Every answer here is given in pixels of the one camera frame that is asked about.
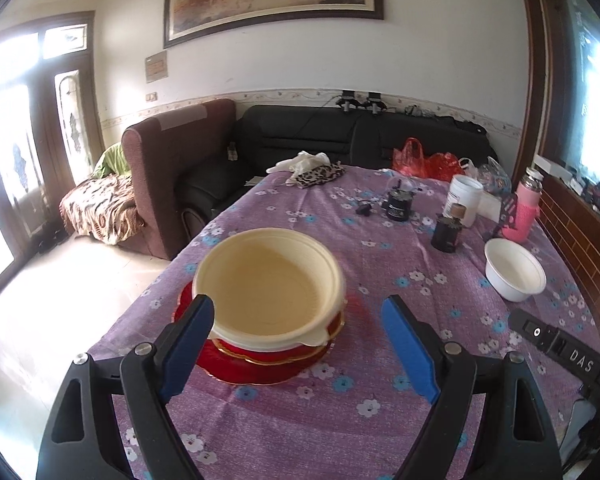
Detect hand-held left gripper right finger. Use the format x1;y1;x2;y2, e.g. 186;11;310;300
381;294;563;480

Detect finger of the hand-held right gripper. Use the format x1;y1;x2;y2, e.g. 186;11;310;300
508;307;600;391

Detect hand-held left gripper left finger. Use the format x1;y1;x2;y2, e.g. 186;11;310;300
35;294;216;480

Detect red gold-rimmed plate with label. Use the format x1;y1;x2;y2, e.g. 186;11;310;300
210;310;348;366

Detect large red scalloped plate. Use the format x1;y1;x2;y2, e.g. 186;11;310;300
172;280;348;386

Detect cream ribbed bowl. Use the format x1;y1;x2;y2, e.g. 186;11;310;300
192;228;348;353

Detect small white bowl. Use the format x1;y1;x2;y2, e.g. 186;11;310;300
484;238;547;302

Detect purple floral tablecloth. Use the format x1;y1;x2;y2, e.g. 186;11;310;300
87;162;600;480

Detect black grinder with brown cap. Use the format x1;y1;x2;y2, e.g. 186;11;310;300
431;203;468;253

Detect black perforated stand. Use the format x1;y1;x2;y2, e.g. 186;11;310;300
490;194;520;241

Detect pink bottle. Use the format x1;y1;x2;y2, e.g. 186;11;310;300
502;167;543;241

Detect black round device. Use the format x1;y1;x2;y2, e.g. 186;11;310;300
384;187;416;223

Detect brown patterned blanket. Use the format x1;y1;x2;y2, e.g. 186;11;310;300
60;172;148;246

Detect white jar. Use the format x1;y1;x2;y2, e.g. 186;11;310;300
442;175;484;227

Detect brown armchair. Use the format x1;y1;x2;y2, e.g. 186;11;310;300
121;98;237;261

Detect white box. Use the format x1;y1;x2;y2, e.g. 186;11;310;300
535;155;577;182

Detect clear patterned plastic bag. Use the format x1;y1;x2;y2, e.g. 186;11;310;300
477;156;512;196

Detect red plastic bag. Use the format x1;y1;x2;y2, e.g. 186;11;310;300
391;137;463;181

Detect leopard print cloth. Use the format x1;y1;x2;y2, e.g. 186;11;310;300
292;162;346;189

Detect green cloth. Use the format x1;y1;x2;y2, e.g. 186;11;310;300
97;144;131;178

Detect black leather sofa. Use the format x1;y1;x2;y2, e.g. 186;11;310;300
182;105;498;221

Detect wooden glass door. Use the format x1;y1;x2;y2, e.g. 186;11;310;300
0;12;97;288

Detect wall plaque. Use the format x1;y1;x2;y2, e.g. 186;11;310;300
145;51;168;83

